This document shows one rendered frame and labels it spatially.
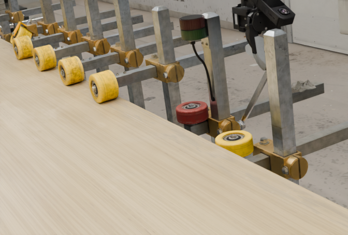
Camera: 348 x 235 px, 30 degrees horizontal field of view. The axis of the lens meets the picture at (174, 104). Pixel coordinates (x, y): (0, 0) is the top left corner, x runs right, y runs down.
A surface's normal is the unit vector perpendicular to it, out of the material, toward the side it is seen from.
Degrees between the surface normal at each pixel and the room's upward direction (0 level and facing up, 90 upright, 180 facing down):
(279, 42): 90
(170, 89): 90
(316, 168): 0
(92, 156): 0
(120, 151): 0
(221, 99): 90
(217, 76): 90
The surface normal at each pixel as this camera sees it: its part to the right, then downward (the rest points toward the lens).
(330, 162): -0.13, -0.94
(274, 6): 0.14, -0.73
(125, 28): 0.49, 0.22
